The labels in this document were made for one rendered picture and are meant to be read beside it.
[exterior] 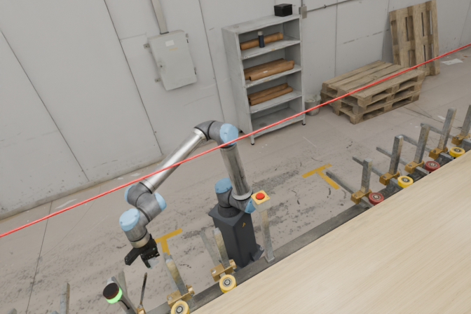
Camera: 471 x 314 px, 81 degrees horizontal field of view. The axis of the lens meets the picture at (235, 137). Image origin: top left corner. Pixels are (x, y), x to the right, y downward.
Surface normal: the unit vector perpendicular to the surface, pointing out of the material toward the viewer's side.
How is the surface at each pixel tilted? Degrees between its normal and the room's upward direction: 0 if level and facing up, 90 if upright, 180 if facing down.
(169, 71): 90
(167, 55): 90
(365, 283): 0
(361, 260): 0
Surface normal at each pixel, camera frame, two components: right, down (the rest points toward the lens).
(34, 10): 0.39, 0.44
